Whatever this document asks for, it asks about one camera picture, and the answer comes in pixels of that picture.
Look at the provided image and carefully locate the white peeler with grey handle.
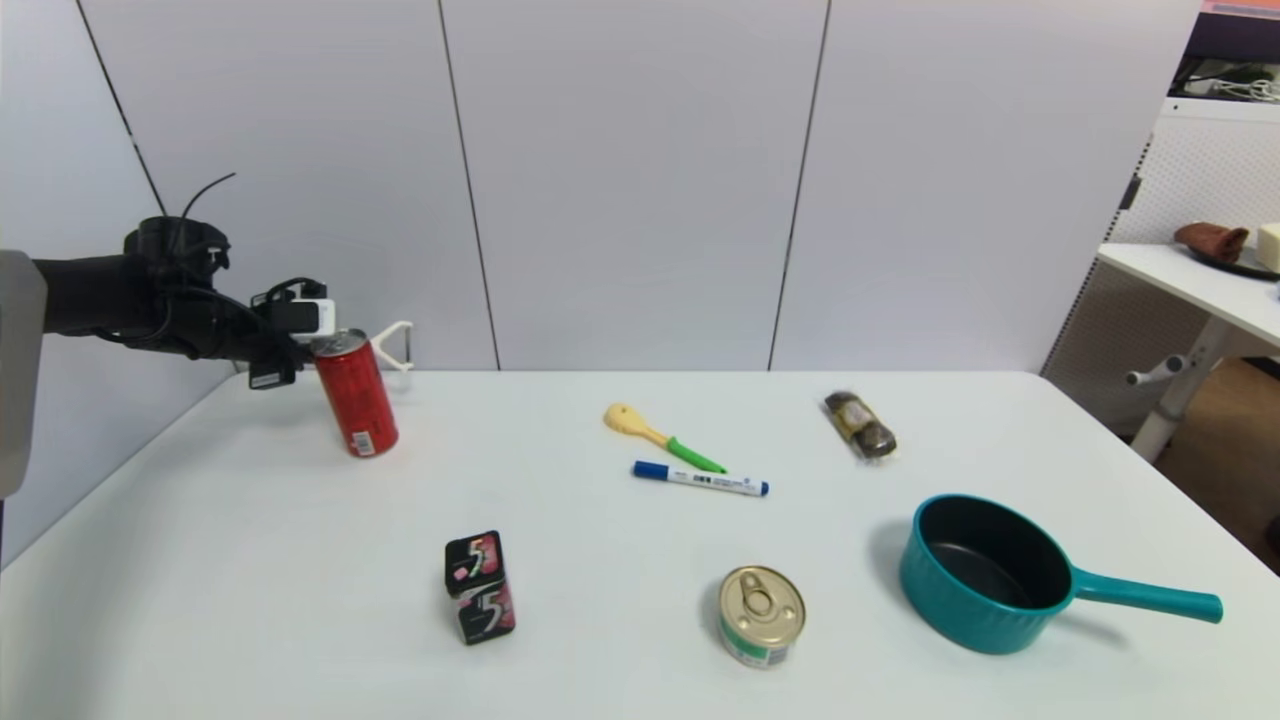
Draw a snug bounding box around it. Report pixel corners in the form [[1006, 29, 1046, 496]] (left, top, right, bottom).
[[368, 320, 415, 374]]

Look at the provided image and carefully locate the red soda can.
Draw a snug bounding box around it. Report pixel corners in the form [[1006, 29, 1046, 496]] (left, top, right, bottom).
[[311, 328, 400, 459]]

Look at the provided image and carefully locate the grey robot body panel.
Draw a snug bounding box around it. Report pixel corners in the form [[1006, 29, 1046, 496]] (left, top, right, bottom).
[[0, 250, 48, 499]]

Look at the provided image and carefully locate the black gum box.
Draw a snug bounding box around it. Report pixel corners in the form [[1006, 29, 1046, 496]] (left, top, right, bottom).
[[444, 530, 518, 646]]

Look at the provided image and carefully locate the yellow and green toy spoon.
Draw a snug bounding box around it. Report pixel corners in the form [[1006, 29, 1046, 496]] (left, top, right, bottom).
[[603, 403, 728, 476]]

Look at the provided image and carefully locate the blue and white marker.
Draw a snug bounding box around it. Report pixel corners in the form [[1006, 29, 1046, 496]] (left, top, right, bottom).
[[632, 461, 771, 498]]

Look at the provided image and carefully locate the gold-lidded tin can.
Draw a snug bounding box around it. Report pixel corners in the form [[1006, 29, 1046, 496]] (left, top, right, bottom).
[[718, 565, 807, 669]]

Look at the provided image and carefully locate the wrapped chocolate balls pack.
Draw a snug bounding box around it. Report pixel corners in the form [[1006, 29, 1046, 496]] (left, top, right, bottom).
[[823, 391, 898, 463]]

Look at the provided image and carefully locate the teal saucepan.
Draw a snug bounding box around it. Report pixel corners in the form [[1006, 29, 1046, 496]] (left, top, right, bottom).
[[898, 493, 1224, 656]]

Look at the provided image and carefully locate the white side table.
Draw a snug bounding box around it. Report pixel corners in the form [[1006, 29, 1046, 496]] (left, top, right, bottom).
[[1093, 243, 1280, 466]]

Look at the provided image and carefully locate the brown bread piece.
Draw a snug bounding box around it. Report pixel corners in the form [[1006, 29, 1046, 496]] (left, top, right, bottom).
[[1174, 222, 1250, 265]]

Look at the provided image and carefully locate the white pegboard panel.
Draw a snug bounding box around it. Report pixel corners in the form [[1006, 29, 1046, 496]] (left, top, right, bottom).
[[1040, 98, 1280, 441]]

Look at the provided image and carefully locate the black plate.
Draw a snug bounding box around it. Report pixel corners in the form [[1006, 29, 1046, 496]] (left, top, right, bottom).
[[1187, 245, 1280, 282]]

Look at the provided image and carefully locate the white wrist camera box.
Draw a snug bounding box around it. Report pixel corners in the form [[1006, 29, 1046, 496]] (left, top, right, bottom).
[[288, 298, 338, 337]]

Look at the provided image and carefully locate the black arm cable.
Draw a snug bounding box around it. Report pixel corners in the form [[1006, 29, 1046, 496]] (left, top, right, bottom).
[[120, 172, 301, 351]]

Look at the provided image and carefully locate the white table crank handle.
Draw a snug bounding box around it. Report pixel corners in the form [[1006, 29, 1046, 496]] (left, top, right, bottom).
[[1124, 357, 1187, 390]]

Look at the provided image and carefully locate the white cable bundle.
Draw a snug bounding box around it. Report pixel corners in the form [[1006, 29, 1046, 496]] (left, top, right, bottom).
[[1180, 76, 1280, 105]]

